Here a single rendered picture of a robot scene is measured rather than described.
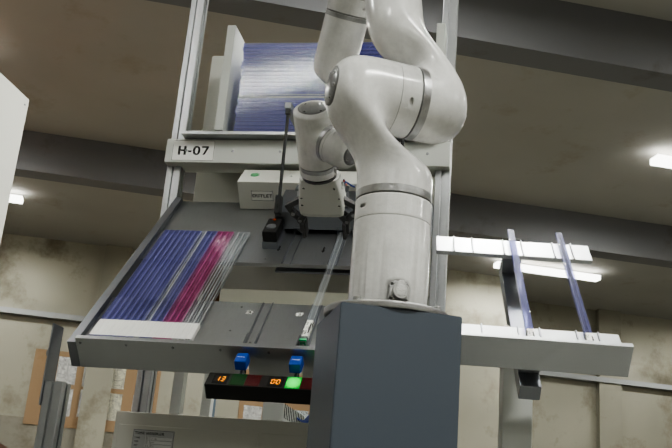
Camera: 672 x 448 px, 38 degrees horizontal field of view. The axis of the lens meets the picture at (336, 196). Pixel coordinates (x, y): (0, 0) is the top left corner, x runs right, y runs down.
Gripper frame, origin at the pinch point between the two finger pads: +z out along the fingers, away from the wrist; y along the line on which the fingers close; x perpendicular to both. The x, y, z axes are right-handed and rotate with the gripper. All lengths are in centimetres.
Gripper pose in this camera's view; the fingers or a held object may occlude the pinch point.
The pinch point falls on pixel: (325, 232)
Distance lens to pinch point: 217.9
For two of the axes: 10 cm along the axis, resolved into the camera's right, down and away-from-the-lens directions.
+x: -1.6, 5.5, -8.2
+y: -9.8, -0.2, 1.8
